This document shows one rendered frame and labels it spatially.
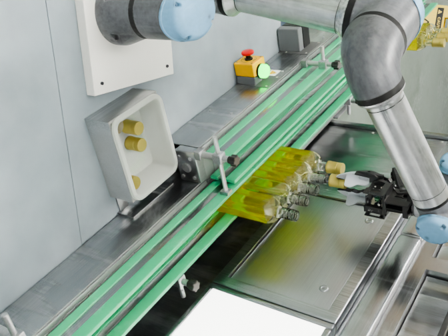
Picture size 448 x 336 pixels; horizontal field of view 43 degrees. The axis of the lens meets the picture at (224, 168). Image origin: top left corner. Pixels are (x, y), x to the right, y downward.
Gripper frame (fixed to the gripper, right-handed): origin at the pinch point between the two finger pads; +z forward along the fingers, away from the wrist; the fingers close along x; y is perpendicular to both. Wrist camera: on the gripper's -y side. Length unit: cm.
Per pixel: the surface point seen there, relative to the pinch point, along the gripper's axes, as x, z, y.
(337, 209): 12.4, 4.5, -3.8
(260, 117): -13.6, 26.3, -5.0
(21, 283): -8, 44, 70
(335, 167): -1.1, 4.1, -4.5
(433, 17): 67, 73, -323
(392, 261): 12.7, -17.0, 11.2
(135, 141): -24, 39, 32
